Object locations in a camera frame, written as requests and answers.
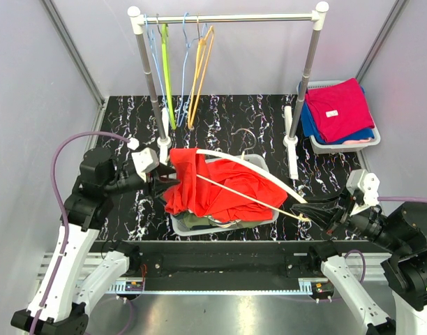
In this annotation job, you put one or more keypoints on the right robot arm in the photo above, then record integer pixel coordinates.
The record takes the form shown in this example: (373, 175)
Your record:
(403, 234)

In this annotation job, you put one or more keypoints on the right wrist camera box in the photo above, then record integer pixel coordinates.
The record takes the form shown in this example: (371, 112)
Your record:
(363, 188)

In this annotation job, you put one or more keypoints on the magenta folded shirt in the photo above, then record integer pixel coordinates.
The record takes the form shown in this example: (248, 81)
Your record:
(339, 108)

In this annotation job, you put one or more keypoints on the red tank top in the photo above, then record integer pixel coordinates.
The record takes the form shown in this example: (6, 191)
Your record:
(222, 189)

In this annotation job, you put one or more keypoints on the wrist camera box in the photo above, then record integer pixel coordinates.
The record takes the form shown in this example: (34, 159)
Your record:
(145, 159)
(363, 188)

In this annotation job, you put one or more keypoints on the grey basket with clothes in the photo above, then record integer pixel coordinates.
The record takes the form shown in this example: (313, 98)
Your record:
(367, 137)

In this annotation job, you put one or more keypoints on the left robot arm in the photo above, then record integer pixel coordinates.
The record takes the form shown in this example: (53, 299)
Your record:
(62, 304)

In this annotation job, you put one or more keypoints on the lime green hanger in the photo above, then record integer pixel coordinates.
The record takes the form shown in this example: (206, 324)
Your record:
(164, 34)

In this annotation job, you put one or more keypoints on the clothes rack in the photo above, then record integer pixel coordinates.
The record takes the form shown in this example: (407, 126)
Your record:
(140, 21)

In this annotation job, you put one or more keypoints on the white laundry basket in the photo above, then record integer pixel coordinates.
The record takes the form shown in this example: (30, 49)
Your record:
(254, 159)

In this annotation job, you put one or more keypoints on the white wooden hanger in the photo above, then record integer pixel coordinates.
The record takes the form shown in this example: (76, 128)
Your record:
(261, 172)

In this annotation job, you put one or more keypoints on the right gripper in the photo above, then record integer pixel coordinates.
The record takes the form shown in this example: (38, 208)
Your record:
(324, 210)

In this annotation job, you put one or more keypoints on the blue folded shirt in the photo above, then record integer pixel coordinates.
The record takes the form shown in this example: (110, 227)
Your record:
(311, 125)

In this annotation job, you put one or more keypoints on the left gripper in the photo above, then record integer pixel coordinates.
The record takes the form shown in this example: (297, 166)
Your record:
(158, 185)

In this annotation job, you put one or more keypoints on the light blue wire hanger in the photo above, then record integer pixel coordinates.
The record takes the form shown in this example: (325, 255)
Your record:
(154, 52)

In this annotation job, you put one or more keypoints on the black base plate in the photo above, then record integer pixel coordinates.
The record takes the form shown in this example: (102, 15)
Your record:
(170, 267)

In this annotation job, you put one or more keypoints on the yellow hanger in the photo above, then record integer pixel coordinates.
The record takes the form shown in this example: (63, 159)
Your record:
(203, 54)

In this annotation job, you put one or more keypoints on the black marble mat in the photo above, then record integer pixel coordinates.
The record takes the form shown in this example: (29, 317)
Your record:
(226, 123)

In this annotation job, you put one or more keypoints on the olive printed tank top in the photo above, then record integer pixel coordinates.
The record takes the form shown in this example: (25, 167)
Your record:
(188, 222)

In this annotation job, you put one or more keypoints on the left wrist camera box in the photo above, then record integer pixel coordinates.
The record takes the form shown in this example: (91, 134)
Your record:
(145, 159)

